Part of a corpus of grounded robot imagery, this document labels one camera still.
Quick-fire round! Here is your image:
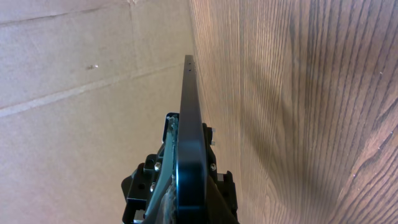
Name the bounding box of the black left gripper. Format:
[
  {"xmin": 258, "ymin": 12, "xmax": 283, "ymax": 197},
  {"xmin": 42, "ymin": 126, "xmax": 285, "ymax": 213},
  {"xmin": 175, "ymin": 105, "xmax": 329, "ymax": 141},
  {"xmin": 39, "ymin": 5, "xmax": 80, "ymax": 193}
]
[{"xmin": 121, "ymin": 113, "xmax": 239, "ymax": 224}]

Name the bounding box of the blue Galaxy smartphone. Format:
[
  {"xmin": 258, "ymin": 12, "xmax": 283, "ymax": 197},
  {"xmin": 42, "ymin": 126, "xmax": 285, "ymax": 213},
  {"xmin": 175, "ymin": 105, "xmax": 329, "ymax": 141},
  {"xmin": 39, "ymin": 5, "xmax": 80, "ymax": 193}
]
[{"xmin": 176, "ymin": 55, "xmax": 208, "ymax": 223}]

